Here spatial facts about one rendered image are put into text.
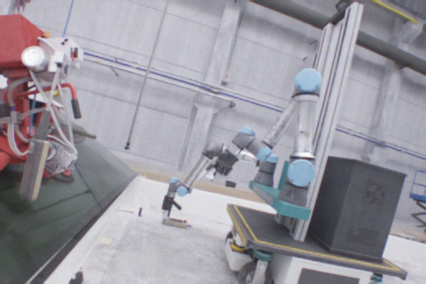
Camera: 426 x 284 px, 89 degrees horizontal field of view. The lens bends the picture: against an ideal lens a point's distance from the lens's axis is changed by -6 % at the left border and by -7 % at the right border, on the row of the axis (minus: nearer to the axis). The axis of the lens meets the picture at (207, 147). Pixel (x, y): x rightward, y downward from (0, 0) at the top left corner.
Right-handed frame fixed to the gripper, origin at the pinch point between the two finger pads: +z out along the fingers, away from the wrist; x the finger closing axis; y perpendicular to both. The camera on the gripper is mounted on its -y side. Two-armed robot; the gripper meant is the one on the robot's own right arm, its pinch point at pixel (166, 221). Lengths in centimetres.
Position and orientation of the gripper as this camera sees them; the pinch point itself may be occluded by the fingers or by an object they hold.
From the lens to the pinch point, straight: 200.1
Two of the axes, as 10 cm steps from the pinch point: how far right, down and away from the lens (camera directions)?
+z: -2.6, 9.7, 0.1
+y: -9.6, -2.5, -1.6
